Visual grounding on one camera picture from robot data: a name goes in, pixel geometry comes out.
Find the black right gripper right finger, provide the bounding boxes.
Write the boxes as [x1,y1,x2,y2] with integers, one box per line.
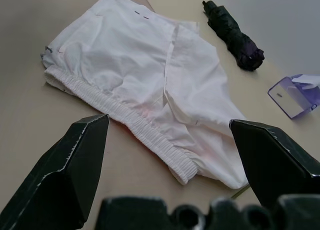
[229,119,320,207]

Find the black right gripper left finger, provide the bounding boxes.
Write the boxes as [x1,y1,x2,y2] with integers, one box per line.
[0,113,111,230]

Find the white elastic-waist shorts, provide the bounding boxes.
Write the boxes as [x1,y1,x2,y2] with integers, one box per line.
[39,0,251,190]

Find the clear purple tissue box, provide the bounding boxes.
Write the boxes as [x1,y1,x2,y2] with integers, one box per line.
[267,73,320,120]

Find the white tissue paper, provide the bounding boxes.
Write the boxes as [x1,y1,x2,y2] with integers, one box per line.
[291,74,320,91]

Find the black folded umbrella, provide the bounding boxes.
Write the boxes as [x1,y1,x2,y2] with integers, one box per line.
[201,0,265,71]

